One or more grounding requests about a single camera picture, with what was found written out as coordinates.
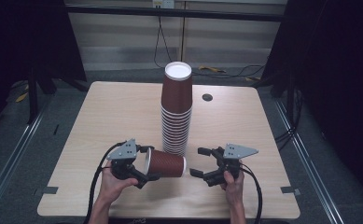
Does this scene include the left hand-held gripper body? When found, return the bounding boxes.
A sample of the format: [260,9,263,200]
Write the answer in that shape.
[106,138,142,182]

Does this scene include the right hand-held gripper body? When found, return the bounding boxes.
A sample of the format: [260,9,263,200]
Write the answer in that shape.
[202,143,260,188]

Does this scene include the single brown paper cup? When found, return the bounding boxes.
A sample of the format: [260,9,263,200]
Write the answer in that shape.
[143,147,188,179]

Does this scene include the stack of brown paper cups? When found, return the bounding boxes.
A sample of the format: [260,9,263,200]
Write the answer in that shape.
[160,61,194,157]

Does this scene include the person's left hand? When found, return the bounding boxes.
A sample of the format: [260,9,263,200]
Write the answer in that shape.
[97,167,139,207]

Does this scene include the person's right hand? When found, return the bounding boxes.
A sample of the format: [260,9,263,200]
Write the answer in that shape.
[219,160,246,208]

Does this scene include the grey tape strip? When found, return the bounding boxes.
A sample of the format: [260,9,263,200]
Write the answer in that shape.
[280,185,301,197]
[33,186,60,196]

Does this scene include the black metal stand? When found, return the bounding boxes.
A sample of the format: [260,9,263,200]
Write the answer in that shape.
[26,66,91,125]

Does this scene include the black curtain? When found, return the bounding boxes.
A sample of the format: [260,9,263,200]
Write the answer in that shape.
[0,0,88,141]
[260,0,363,207]

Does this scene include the black horizontal bar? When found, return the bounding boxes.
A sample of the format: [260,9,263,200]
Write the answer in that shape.
[64,4,286,23]

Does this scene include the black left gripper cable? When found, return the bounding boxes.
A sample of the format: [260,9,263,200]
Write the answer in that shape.
[82,141,128,224]

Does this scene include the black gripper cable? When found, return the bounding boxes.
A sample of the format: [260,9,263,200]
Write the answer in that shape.
[82,141,128,224]
[238,163,264,224]

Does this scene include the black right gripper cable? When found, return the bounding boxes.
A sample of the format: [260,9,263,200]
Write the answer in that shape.
[238,163,264,224]

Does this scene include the bundle of black cables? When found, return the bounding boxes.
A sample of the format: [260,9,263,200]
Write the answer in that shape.
[274,72,305,151]

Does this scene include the metal floor rail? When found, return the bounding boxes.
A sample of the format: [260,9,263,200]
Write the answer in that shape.
[0,98,52,217]
[273,98,345,224]

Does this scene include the black floor cable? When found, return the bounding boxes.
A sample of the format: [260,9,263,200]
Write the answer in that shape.
[191,63,267,79]

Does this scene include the thin black hanging cable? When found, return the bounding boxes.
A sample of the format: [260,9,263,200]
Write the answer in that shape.
[152,7,173,69]

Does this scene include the white wall power outlet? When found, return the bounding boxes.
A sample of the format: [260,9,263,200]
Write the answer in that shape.
[151,0,175,9]

